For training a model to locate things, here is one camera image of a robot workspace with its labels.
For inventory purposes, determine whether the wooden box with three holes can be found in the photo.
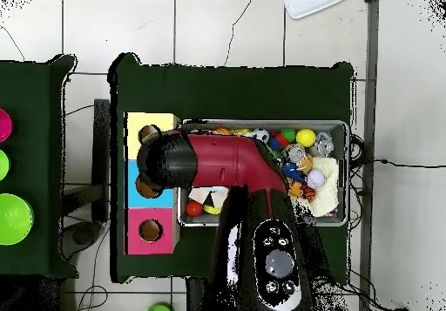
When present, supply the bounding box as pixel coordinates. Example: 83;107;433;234
124;112;180;256

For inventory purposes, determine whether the shallow silver mesh bin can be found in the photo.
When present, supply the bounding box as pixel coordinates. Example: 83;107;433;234
176;119;350;227

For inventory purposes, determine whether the wooden cube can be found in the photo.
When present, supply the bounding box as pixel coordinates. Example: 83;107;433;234
210;191;228;209
188;186;210;204

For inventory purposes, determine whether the small soccer ball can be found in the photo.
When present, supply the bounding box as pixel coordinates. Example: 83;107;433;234
251;127;271;145

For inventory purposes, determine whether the red ball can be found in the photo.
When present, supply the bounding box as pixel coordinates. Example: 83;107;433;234
185;199;204;219

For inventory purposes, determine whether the dark green tablecloth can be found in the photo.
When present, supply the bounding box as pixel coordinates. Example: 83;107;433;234
0;54;78;279
109;52;355;286

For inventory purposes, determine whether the yellow ball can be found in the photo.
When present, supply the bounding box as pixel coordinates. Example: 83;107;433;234
295;128;317;149

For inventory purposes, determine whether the white baseball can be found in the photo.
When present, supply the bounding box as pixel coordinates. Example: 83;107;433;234
306;168;327;190

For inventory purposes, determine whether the grey plastic robot toy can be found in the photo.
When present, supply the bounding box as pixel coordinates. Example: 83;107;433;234
310;131;335;158

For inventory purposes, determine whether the black stand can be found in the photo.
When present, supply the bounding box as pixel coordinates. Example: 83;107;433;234
62;98;112;223

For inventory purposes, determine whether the grey rounded stand foot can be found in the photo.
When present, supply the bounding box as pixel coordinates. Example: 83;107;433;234
60;220;103;260

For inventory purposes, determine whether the white tray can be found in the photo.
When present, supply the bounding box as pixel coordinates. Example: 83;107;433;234
283;0;346;20

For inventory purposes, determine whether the large green bowl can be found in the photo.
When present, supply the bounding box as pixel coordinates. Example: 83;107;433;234
0;193;35;247

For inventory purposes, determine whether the small green bowl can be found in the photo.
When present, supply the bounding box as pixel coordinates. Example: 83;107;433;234
0;149;10;182

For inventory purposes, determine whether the pink bowl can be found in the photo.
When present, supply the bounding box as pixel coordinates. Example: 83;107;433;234
0;108;14;144

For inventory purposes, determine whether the black power cable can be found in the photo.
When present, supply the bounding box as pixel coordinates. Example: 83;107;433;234
351;158;446;170

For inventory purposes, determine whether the grey metal post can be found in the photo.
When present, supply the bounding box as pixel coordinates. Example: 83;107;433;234
358;0;380;311

